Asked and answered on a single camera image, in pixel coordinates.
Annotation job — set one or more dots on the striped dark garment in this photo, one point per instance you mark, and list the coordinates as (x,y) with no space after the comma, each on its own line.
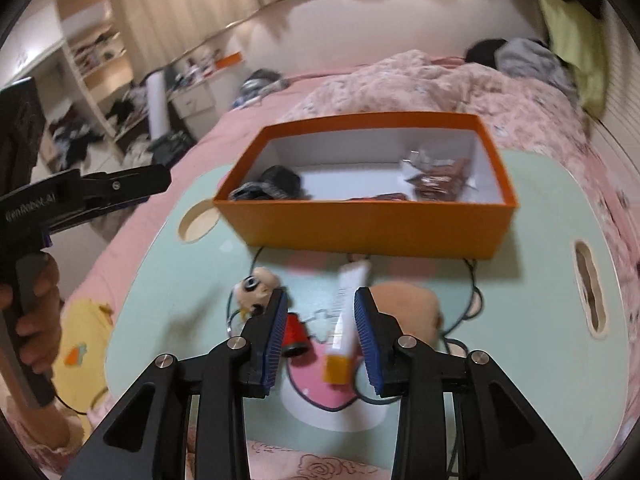
(262,82)

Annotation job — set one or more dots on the dark patterned cloth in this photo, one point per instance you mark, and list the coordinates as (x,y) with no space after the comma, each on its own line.
(272,182)

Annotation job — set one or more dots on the person's left hand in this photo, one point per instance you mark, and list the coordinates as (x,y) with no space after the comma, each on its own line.
(40,320)

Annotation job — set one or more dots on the white roll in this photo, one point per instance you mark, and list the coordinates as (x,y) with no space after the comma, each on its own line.
(157,105)

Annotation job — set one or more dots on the white nightstand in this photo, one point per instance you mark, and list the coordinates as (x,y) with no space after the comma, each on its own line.
(192,100)

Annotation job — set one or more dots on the beige curtain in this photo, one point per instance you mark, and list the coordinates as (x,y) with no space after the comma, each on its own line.
(175,10)

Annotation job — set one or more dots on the grey clothes heap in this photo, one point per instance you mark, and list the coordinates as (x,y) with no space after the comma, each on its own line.
(167,145)

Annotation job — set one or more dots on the orange cardboard box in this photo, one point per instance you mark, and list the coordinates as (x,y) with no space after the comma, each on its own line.
(375,225)

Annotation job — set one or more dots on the black garment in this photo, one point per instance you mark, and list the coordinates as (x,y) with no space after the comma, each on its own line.
(482,52)

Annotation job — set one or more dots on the yellow-green cloth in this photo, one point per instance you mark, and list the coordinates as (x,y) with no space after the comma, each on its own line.
(575,45)

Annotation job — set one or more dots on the light green cartoon table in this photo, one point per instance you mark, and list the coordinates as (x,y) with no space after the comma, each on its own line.
(400,85)

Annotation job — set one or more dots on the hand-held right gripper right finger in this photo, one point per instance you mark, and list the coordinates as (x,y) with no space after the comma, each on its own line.
(367,345)

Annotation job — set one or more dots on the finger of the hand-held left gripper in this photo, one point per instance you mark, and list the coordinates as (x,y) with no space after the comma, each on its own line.
(100,214)
(125,182)

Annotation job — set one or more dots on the white bookshelf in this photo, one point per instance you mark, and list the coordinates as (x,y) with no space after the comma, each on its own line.
(95,60)

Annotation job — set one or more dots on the white padded headboard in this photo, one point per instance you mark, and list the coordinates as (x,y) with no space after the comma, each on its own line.
(350,25)

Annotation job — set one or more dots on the person's left forearm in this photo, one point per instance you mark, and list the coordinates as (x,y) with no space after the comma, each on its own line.
(35,425)

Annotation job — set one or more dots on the red thread spool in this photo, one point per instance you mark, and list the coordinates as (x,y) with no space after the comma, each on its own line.
(295,335)

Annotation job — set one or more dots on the grey garment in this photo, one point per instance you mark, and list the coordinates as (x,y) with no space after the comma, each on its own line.
(530,60)

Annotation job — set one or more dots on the pile of dark clothes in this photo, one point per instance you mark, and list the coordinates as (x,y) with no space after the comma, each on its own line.
(75,140)

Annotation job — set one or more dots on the white lip balm tube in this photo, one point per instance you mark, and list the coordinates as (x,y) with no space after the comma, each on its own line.
(345,310)

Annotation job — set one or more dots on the dark wallet with red emblem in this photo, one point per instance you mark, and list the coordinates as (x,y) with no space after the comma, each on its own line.
(440,182)

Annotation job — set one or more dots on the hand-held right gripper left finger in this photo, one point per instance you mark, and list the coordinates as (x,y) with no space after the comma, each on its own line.
(272,345)

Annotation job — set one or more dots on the yellow cartoon pillow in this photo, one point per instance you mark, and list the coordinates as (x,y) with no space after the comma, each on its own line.
(80,355)

